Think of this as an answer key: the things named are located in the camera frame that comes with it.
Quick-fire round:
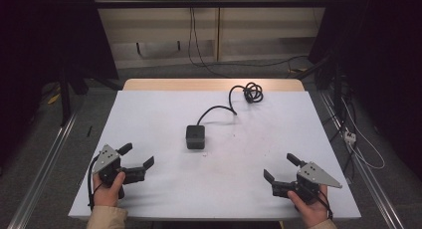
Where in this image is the black curtain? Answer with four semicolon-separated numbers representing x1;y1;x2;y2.
0;0;119;170
308;0;422;182

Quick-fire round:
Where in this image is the black wall cable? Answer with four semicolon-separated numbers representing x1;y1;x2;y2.
187;7;310;80

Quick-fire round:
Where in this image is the black metal stand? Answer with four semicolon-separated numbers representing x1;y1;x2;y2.
58;58;73;127

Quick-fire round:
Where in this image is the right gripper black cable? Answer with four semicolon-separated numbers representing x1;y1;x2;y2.
316;184;334;221

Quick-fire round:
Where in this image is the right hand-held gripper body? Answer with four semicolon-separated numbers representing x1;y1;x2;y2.
271;161;343;204

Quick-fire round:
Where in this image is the white floor cable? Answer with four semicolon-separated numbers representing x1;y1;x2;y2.
341;98;386;171

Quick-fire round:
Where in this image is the black adapter cable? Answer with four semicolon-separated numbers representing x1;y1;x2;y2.
196;82;265;126

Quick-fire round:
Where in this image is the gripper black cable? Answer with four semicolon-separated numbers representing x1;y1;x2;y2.
87;154;104;212
316;184;334;221

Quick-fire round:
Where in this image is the black power adapter box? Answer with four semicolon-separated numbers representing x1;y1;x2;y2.
185;123;206;150

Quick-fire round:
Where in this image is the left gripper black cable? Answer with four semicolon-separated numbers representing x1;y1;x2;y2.
87;154;104;212

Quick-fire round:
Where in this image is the person's left hand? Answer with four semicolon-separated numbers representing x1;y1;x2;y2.
92;170;127;209

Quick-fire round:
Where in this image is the person's right hand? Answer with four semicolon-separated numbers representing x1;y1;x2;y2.
287;184;329;229

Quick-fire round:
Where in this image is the aluminium floor rail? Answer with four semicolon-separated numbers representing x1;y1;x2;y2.
7;113;80;229
318;91;406;229

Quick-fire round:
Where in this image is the white table mat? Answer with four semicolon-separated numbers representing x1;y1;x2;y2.
67;89;362;221

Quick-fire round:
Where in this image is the black horizontal frame bar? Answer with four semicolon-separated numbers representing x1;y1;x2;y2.
93;0;332;10

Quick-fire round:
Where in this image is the white power strip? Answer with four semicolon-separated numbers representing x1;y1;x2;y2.
343;129;357;145

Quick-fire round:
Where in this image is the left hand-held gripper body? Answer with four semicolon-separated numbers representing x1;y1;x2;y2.
92;143;147;200

